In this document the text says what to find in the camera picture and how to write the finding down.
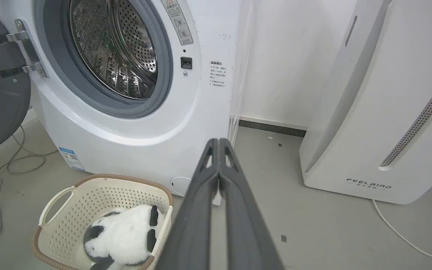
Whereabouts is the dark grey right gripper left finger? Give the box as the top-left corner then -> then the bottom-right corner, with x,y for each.
154,138 -> 221,270

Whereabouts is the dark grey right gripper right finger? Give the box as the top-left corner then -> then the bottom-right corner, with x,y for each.
218,138 -> 285,270

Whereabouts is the black and white plush toy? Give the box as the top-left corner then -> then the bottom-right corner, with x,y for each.
83,204 -> 159,270

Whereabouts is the cream plastic laundry basket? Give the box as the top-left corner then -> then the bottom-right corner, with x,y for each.
31,174 -> 174,270

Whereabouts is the white front-load washing machine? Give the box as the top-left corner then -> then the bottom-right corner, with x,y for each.
0,0 -> 254,206

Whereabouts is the white air purifier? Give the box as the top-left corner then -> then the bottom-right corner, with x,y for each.
299,0 -> 432,205

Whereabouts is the white power cable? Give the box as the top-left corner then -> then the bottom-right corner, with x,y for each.
372,172 -> 432,259

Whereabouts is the grey floor cable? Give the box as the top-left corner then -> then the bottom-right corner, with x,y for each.
0,125 -> 59,251

